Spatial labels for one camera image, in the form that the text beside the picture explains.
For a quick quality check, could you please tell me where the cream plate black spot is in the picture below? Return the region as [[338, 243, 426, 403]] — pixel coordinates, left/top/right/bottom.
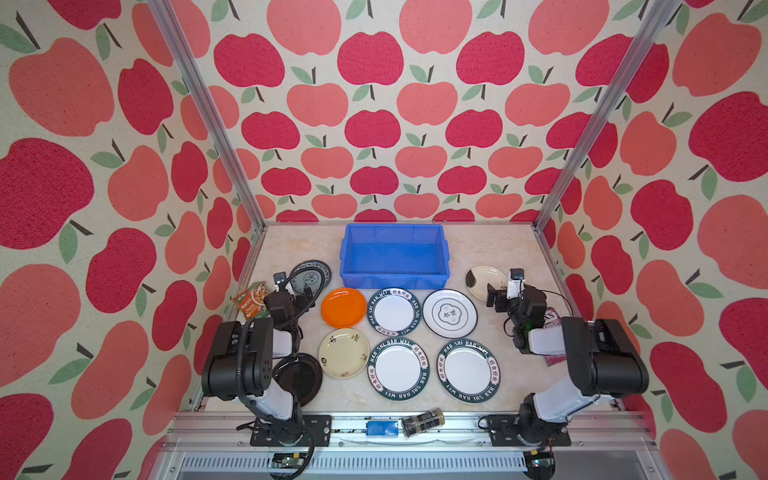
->
[[465, 265, 508, 302]]

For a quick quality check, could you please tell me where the teal blue floral plate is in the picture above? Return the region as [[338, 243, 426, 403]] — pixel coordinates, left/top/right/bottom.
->
[[291, 260, 332, 296]]

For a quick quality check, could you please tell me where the white plate clover emblem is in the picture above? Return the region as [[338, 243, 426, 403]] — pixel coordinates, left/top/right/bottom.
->
[[422, 289, 478, 339]]

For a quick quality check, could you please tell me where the green rim plate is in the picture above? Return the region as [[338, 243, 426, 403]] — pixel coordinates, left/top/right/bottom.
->
[[436, 338, 501, 404], [366, 337, 431, 402], [366, 288, 422, 337]]

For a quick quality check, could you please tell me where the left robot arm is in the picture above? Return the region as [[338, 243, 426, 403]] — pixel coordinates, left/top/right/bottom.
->
[[201, 284, 322, 426]]

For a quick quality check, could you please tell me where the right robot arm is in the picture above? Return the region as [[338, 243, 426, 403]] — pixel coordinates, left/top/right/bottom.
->
[[486, 284, 649, 445]]

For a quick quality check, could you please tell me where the blue plastic bin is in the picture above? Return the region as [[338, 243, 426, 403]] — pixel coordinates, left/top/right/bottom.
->
[[339, 223, 451, 290]]

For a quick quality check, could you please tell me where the purple candy bag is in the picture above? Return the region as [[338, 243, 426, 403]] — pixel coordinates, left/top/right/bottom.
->
[[544, 318, 566, 367]]

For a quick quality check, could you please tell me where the green orange snack packet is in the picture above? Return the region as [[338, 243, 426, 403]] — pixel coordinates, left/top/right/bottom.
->
[[234, 282, 270, 320]]

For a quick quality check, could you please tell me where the orange plastic plate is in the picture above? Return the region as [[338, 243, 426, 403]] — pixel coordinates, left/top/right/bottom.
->
[[321, 288, 367, 329]]

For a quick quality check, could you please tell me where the cream floral plate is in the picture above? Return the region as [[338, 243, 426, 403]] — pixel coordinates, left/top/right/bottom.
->
[[318, 328, 370, 379]]

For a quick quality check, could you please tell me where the blue small box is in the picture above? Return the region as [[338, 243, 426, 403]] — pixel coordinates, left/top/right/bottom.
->
[[366, 420, 399, 437]]

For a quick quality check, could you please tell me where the green circuit board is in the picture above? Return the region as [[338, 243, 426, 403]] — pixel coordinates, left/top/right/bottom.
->
[[270, 452, 306, 470]]

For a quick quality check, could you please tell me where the black cylindrical part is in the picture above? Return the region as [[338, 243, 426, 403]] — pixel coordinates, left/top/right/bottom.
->
[[401, 408, 445, 438]]

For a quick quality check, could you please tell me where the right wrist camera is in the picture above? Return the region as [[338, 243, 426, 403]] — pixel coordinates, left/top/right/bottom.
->
[[506, 268, 525, 299]]

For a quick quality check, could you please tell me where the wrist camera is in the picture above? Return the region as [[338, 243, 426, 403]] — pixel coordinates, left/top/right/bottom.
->
[[273, 272, 287, 291], [506, 268, 525, 299]]

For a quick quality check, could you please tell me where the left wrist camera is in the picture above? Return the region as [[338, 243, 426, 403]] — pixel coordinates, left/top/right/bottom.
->
[[273, 272, 287, 291]]

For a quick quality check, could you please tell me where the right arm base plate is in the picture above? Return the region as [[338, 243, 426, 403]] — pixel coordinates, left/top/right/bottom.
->
[[478, 414, 572, 448]]

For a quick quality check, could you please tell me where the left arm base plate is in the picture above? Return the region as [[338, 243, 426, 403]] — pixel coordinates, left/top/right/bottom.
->
[[250, 415, 333, 447]]

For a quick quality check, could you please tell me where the aluminium front rail frame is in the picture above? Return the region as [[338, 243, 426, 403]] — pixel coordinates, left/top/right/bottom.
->
[[147, 411, 672, 479]]

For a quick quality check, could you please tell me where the left aluminium post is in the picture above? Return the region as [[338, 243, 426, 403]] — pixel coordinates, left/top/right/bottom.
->
[[148, 1, 266, 233]]

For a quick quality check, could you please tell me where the aluminium post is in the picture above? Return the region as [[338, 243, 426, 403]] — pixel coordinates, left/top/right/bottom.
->
[[148, 1, 266, 233], [533, 0, 682, 235]]

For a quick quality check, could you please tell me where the right aluminium post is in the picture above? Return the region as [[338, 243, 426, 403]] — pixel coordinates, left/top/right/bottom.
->
[[533, 0, 682, 235]]

